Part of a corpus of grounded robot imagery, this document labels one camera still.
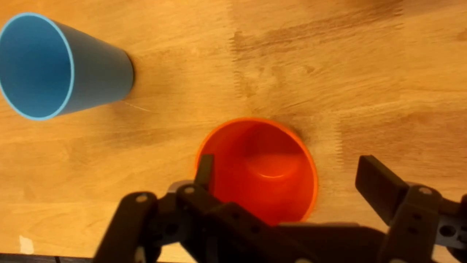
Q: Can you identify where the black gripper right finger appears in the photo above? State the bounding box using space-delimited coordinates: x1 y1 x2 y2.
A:
354 155 467 263

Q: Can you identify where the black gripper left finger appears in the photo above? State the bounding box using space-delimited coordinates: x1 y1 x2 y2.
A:
92 154 312 263

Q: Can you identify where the orange plastic cup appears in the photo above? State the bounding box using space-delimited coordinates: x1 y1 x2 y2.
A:
195 117 319 227

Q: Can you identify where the blue plastic cup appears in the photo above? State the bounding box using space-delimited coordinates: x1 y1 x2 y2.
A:
0 12 137 121

